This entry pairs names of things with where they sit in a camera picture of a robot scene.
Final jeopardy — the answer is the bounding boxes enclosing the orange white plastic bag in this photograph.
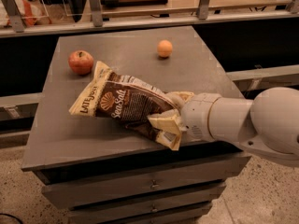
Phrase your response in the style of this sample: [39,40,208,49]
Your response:
[0,0,51,30]

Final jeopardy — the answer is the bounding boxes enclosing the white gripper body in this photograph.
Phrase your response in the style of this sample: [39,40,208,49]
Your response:
[180,93,221,142]

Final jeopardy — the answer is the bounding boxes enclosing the grey drawer cabinet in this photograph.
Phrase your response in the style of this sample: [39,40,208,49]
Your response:
[21,26,242,224]

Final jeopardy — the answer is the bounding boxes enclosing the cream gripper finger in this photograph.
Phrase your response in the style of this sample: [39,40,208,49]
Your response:
[166,91,194,105]
[148,109,182,135]

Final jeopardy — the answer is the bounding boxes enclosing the brown sea salt chip bag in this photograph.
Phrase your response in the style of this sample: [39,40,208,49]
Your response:
[69,62,182,150]

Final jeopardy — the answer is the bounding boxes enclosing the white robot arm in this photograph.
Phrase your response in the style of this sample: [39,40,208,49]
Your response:
[148,87,299,167]

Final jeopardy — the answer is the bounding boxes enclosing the grey drawer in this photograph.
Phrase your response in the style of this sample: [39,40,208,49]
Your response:
[42,152,249,209]
[69,182,226,224]

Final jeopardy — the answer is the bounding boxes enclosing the black floor cable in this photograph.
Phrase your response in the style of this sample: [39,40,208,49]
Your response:
[0,213,25,224]

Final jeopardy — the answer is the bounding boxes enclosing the red apple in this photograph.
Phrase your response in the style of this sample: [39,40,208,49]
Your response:
[68,50,94,76]

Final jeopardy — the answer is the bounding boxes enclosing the lower grey drawer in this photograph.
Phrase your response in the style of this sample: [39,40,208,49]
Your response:
[69,182,226,224]

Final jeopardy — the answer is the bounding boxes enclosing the orange fruit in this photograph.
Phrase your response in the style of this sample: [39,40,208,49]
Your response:
[157,40,173,58]

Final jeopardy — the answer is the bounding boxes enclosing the metal railing frame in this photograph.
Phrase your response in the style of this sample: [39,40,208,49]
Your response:
[0,0,299,38]

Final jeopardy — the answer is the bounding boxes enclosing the upper grey drawer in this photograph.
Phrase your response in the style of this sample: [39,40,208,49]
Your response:
[42,152,249,209]

